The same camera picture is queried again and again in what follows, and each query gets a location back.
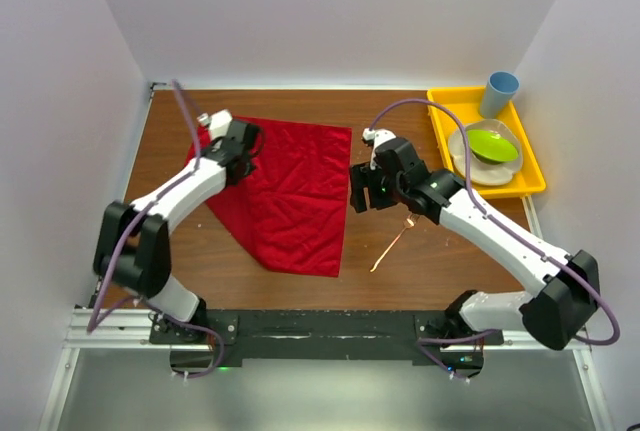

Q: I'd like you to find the copper fork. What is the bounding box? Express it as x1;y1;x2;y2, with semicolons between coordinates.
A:
369;213;420;273

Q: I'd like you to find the red cloth napkin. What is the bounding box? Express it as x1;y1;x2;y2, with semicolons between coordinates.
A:
205;118;352;278

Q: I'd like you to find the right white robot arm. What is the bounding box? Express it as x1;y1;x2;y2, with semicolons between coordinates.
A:
349;129;599;350

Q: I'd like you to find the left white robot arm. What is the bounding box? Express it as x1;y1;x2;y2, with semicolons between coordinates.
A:
88;111;265;343

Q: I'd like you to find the green bowl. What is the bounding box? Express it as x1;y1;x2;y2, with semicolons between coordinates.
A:
465;129;519;164

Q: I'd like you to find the white plate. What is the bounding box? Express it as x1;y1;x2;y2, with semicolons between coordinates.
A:
465;119;523;187

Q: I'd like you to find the yellow plastic tray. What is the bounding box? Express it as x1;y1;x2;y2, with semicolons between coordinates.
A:
427;86;547;199

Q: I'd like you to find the blue plastic cup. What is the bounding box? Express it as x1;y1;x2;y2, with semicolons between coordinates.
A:
479;71;520;119

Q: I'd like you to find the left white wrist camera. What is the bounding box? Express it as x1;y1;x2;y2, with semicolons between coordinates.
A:
197;109;233;138

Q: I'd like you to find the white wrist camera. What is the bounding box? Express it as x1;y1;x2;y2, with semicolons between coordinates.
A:
362;128;396;150
197;109;233;138

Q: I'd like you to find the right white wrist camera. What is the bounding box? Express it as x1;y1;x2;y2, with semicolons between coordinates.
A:
362;128;396;150

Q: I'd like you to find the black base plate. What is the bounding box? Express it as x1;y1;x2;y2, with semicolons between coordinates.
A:
148;308;503;370

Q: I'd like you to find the aluminium frame rail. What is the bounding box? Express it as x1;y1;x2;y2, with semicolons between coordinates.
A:
62;308;592;352

